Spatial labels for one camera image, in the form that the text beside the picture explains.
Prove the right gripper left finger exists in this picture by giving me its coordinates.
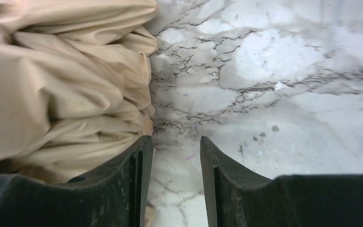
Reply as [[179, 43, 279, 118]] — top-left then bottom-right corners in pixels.
[[0, 136, 154, 227]]

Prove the beige folding umbrella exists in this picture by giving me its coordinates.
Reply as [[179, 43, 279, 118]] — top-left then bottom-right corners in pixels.
[[0, 0, 159, 184]]

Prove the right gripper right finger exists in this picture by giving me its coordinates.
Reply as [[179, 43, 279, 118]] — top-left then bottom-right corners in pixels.
[[200, 136, 363, 227]]

